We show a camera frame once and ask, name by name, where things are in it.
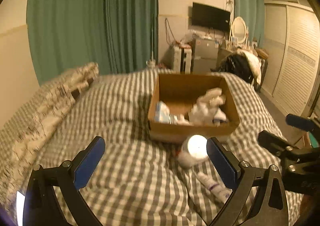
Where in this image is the clear jar white lid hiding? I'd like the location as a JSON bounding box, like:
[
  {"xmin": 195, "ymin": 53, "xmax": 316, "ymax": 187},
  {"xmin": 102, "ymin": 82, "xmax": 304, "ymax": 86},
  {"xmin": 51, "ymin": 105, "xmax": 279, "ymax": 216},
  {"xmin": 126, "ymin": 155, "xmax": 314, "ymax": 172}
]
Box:
[{"xmin": 176, "ymin": 135, "xmax": 208, "ymax": 169}]

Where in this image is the cream lace cloth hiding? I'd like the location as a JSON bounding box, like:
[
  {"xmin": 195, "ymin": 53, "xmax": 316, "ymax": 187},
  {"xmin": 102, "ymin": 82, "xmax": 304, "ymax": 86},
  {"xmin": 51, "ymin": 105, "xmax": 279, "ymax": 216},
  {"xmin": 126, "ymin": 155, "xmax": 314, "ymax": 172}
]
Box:
[{"xmin": 188, "ymin": 88, "xmax": 229, "ymax": 126}]

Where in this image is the blue white tissue box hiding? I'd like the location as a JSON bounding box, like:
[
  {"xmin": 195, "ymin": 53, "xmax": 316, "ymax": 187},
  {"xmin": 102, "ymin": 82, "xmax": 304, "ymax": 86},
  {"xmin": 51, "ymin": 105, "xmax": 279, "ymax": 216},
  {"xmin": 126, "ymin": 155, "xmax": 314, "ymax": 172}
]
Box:
[{"xmin": 154, "ymin": 101, "xmax": 176, "ymax": 124}]

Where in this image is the white tube purple label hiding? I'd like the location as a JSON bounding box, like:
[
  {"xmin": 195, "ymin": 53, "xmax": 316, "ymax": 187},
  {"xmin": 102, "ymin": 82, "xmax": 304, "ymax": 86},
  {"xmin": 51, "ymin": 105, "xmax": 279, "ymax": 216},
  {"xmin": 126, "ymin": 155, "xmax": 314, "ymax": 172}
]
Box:
[{"xmin": 196, "ymin": 172, "xmax": 232, "ymax": 204}]

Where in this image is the grey checked bed cover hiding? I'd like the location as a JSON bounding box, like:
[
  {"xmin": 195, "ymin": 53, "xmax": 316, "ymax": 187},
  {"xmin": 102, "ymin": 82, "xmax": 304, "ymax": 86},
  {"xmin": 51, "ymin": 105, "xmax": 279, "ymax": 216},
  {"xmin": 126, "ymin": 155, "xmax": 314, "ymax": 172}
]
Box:
[{"xmin": 0, "ymin": 68, "xmax": 303, "ymax": 226}]

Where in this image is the white padded coat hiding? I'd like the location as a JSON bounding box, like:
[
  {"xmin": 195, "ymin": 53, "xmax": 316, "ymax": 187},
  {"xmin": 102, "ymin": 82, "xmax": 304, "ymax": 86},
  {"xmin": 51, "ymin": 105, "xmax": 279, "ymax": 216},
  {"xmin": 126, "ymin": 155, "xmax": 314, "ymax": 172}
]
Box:
[{"xmin": 237, "ymin": 50, "xmax": 261, "ymax": 85}]

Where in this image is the chair with black jacket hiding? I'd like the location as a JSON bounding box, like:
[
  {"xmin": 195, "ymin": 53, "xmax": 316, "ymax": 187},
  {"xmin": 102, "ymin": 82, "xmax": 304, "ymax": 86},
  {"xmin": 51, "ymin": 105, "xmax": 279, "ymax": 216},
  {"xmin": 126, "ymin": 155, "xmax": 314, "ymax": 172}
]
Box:
[{"xmin": 210, "ymin": 53, "xmax": 254, "ymax": 84}]

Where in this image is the floral patterned pillow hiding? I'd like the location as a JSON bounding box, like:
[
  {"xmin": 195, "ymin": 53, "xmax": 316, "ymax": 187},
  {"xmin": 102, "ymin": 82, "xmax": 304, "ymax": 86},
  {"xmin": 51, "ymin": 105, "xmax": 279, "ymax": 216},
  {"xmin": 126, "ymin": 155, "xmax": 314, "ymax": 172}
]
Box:
[{"xmin": 1, "ymin": 62, "xmax": 99, "ymax": 208}]

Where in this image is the brown cardboard box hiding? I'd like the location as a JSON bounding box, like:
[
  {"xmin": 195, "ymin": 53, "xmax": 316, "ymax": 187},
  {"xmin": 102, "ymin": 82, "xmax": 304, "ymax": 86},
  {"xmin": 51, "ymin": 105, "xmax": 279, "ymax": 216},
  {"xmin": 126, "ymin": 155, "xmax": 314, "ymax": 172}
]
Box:
[{"xmin": 147, "ymin": 72, "xmax": 241, "ymax": 144}]

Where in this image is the white louvred wardrobe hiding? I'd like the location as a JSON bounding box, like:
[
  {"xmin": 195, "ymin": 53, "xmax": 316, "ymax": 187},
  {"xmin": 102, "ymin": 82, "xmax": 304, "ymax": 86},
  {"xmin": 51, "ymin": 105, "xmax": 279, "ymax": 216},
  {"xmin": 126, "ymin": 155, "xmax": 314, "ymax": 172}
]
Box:
[{"xmin": 262, "ymin": 1, "xmax": 319, "ymax": 115}]

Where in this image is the grey mini fridge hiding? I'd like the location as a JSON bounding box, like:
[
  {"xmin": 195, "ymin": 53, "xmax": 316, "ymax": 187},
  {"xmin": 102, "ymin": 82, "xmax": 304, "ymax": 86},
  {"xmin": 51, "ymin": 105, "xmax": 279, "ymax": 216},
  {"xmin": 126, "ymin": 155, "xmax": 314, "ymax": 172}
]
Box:
[{"xmin": 192, "ymin": 39, "xmax": 219, "ymax": 74}]

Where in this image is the white oval vanity mirror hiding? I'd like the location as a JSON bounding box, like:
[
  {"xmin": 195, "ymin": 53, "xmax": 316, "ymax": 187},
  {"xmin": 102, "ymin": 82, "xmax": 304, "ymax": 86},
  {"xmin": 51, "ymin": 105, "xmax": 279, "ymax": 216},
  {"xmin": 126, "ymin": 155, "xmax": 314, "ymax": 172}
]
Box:
[{"xmin": 229, "ymin": 17, "xmax": 248, "ymax": 44}]

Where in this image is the white suitcase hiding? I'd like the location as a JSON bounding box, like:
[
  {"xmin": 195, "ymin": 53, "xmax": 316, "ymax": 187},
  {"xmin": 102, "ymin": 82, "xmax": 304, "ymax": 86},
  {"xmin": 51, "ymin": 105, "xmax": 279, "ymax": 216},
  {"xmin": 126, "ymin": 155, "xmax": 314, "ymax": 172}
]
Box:
[{"xmin": 171, "ymin": 45, "xmax": 192, "ymax": 74}]

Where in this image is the green curtain by wardrobe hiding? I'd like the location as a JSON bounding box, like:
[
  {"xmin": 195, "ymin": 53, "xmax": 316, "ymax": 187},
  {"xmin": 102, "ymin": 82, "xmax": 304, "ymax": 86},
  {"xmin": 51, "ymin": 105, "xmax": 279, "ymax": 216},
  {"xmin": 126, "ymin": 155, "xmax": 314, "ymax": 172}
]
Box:
[{"xmin": 234, "ymin": 0, "xmax": 265, "ymax": 47}]

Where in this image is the green curtain behind bed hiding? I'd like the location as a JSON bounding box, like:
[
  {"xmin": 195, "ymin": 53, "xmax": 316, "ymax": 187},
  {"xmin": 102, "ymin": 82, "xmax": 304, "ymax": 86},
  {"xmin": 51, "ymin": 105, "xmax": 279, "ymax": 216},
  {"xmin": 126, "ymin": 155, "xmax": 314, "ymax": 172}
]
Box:
[{"xmin": 27, "ymin": 0, "xmax": 158, "ymax": 84}]

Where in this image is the black wall television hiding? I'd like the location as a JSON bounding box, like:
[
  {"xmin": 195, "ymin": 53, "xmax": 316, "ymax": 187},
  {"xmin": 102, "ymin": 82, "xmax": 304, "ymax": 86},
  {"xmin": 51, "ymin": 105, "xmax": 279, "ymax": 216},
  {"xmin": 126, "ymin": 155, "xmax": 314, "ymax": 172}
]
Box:
[{"xmin": 191, "ymin": 2, "xmax": 231, "ymax": 32}]

